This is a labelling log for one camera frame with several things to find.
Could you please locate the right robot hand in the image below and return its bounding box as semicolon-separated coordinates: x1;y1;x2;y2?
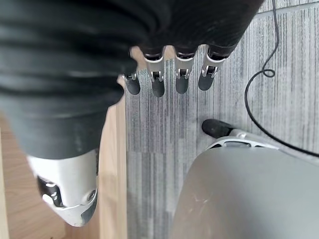
0;0;265;228

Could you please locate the dark robot foot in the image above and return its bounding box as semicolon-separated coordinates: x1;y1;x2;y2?
201;119;235;138

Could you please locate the silver robot leg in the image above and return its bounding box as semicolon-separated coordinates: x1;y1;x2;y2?
171;128;319;239

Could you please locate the black cable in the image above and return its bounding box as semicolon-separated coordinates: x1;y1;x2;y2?
244;0;319;158

